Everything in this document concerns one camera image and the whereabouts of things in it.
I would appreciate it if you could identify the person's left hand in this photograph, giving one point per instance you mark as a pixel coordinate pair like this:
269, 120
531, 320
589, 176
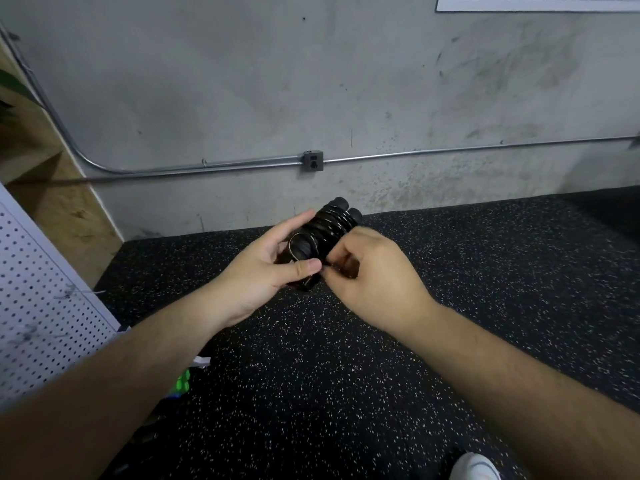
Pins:
250, 285

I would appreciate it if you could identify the person's right hand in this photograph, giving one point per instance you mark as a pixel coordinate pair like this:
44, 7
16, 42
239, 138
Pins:
385, 285

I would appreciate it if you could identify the white pegboard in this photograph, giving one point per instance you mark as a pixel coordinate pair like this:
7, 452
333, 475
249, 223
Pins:
40, 315

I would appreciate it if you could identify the person's right forearm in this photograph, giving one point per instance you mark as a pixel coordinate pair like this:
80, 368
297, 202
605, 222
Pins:
530, 395

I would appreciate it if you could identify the person's left forearm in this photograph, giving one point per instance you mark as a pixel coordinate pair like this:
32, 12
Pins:
100, 405

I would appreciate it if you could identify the white pegboard stand foot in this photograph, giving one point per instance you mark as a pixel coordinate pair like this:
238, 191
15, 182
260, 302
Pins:
200, 362

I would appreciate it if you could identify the metal conduit pipe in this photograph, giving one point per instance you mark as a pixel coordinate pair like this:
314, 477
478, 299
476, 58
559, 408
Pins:
200, 168

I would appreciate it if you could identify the grey electrical junction box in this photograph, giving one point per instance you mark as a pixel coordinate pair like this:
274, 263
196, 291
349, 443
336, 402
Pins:
313, 161

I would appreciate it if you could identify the white right shoe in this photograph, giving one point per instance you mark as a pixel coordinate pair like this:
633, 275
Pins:
475, 468

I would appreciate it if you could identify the plywood shelf unit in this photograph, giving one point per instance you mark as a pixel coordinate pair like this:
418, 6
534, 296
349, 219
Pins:
60, 205

